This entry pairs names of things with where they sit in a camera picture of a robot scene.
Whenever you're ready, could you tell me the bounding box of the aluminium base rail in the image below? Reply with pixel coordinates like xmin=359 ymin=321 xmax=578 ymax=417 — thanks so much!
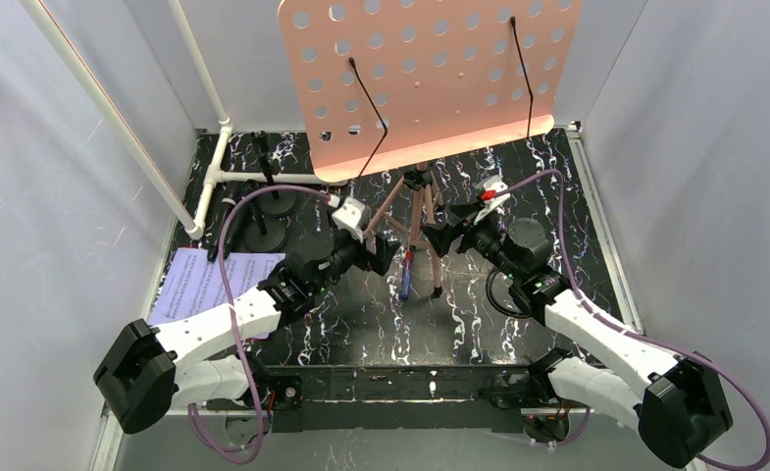
xmin=91 ymin=367 xmax=707 ymax=471

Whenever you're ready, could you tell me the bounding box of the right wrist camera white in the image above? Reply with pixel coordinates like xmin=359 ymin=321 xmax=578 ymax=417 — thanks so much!
xmin=475 ymin=175 xmax=510 ymax=223

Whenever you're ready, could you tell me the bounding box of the coiled black cable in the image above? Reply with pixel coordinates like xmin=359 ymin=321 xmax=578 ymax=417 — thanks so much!
xmin=485 ymin=267 xmax=532 ymax=320

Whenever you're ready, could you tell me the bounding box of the white PVC pipe frame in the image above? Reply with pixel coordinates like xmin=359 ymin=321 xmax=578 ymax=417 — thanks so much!
xmin=17 ymin=0 xmax=350 ymax=240

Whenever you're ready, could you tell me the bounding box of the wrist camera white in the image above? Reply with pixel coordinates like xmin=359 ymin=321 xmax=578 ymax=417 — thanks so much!
xmin=475 ymin=175 xmax=510 ymax=223
xmin=327 ymin=195 xmax=371 ymax=242

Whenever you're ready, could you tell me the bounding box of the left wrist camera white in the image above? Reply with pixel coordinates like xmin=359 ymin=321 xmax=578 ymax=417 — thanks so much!
xmin=327 ymin=195 xmax=371 ymax=242

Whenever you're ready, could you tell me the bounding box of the white sheet music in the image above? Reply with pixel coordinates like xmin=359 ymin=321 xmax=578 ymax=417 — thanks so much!
xmin=148 ymin=247 xmax=285 ymax=325

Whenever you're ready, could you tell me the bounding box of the blue red screwdriver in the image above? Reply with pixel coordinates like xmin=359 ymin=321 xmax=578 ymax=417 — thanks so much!
xmin=399 ymin=246 xmax=415 ymax=301

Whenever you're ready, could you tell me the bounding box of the pink tripod music stand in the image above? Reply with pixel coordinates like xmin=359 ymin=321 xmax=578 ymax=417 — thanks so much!
xmin=277 ymin=0 xmax=584 ymax=299

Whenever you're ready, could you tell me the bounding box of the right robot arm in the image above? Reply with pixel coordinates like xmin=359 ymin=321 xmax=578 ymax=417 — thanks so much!
xmin=421 ymin=203 xmax=733 ymax=468

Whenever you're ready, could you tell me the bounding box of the black microphone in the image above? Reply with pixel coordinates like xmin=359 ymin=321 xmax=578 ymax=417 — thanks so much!
xmin=206 ymin=182 xmax=242 ymax=263
xmin=222 ymin=182 xmax=250 ymax=259

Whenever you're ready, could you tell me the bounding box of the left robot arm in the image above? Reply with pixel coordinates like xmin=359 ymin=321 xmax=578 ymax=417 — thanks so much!
xmin=93 ymin=231 xmax=400 ymax=434

